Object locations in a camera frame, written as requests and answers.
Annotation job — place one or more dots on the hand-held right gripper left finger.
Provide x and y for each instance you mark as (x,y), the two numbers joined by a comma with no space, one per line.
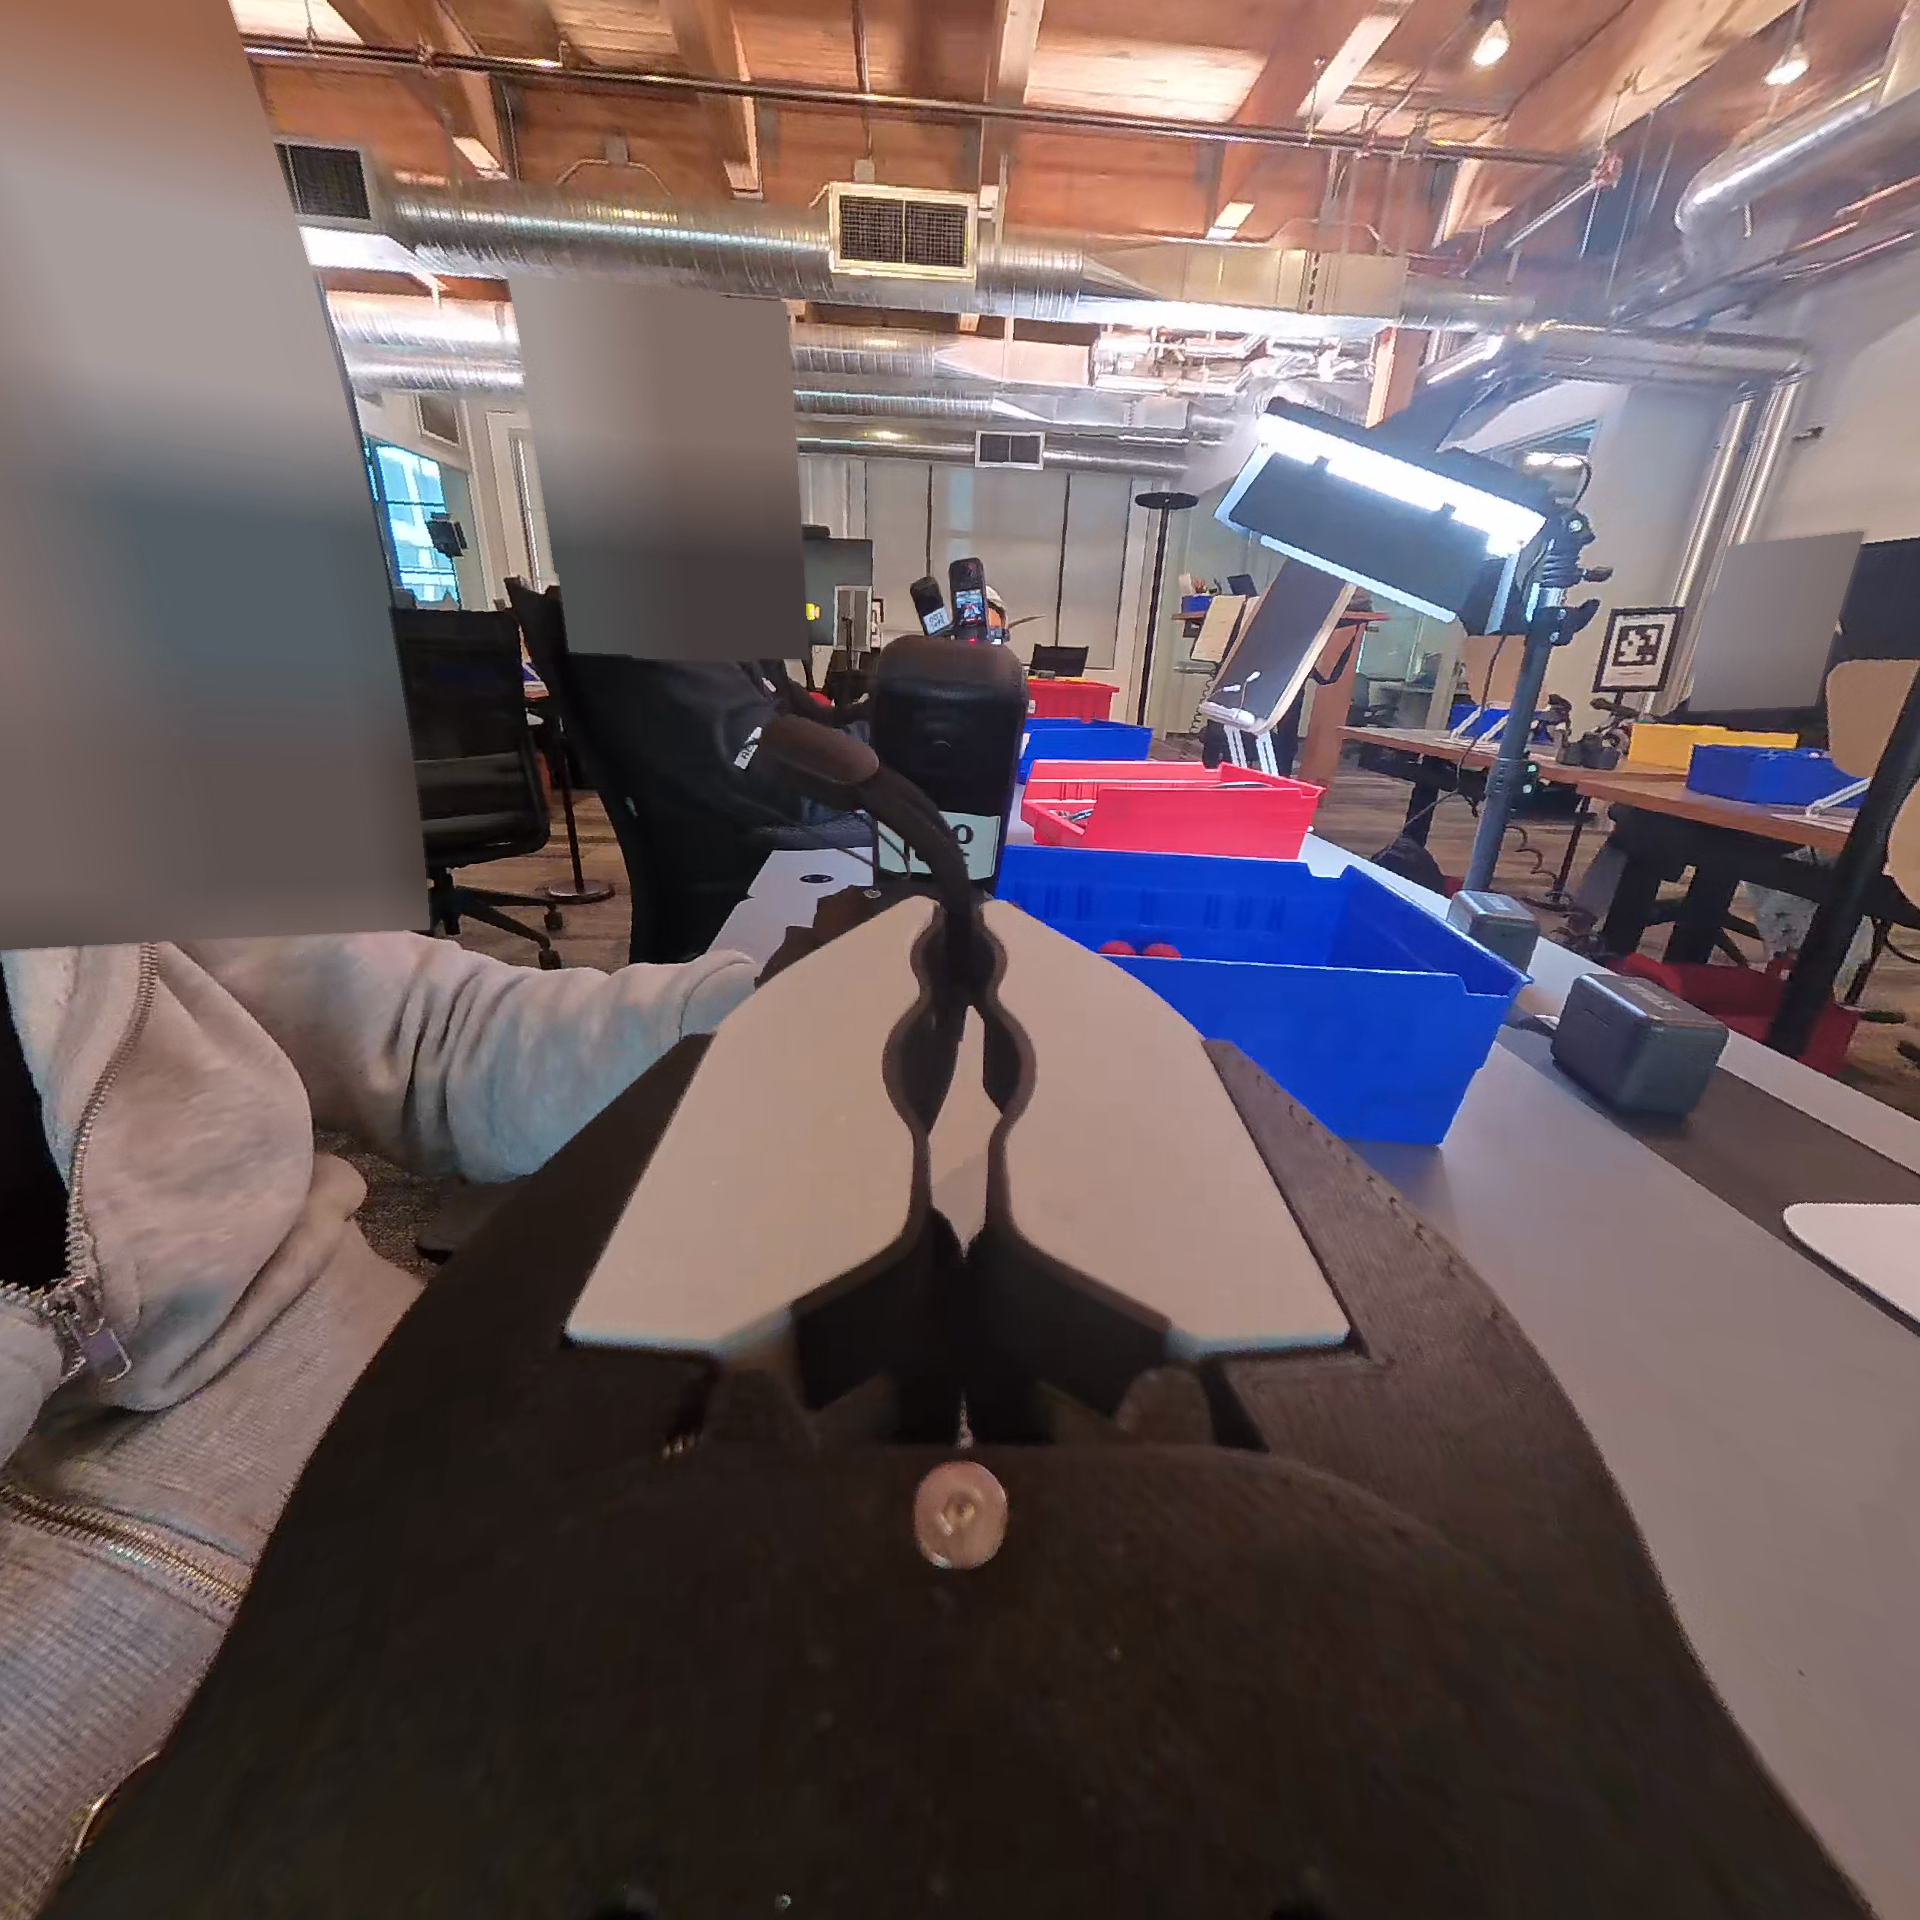
(750,1171)

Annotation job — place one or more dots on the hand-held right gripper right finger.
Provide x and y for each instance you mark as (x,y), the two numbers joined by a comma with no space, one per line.
(1155,1171)

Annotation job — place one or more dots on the blue plastic bin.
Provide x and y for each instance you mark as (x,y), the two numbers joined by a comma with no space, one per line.
(1349,1020)

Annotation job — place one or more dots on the person's left forearm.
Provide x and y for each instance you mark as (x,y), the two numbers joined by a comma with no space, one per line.
(570,1035)

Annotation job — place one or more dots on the grey desk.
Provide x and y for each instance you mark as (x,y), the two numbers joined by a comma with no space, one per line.
(1575,1275)

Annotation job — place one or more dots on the small red bin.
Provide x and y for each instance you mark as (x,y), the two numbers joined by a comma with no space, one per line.
(1072,700)

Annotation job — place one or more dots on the small blue bin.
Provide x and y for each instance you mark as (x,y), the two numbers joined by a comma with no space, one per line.
(1088,746)

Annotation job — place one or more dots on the red plastic bin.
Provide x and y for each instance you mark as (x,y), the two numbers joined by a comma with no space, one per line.
(1186,818)

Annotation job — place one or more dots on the black jacket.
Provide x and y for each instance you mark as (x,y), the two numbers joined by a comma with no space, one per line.
(676,809)

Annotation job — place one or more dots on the black floor lamp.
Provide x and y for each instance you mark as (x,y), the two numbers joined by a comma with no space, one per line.
(1162,503)

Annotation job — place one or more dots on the tilted white board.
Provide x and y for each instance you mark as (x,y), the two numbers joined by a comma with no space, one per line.
(1283,661)

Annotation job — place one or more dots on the black office chair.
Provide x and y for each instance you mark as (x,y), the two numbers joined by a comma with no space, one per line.
(475,751)

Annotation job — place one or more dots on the white light panel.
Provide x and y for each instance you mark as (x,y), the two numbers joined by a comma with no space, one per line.
(1382,511)

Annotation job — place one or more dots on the white air vent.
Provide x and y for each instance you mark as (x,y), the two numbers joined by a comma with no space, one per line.
(903,228)

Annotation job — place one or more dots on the wooden table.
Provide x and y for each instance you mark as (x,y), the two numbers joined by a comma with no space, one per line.
(1440,746)

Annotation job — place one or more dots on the black light stand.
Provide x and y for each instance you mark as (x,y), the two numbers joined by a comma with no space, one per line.
(1519,733)

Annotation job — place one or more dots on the grey zip hoodie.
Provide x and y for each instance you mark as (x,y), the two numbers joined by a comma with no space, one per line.
(181,1200)

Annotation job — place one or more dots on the red floor bin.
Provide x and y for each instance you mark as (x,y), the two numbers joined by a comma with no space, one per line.
(1724,1013)

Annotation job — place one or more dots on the small tag sign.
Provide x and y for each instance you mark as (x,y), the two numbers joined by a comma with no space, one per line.
(1638,648)

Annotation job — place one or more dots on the yellow bin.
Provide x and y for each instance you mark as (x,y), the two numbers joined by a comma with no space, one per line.
(1711,743)

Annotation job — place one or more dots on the white mat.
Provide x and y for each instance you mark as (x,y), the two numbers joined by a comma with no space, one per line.
(1869,1253)

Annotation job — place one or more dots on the black shirt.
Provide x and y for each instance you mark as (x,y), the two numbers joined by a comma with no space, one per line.
(23,1141)

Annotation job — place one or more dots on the blue bin on wooden table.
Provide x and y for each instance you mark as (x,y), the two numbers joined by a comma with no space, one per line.
(1770,776)

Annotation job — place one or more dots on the black stand with round head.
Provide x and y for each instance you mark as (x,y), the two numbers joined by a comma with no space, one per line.
(1847,869)

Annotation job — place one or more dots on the grey monitor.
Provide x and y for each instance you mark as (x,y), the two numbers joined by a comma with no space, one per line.
(1779,623)

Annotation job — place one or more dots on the black background camera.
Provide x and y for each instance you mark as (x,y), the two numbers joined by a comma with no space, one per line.
(928,608)
(970,599)

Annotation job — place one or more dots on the silver air duct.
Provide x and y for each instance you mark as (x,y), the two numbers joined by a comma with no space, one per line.
(599,241)

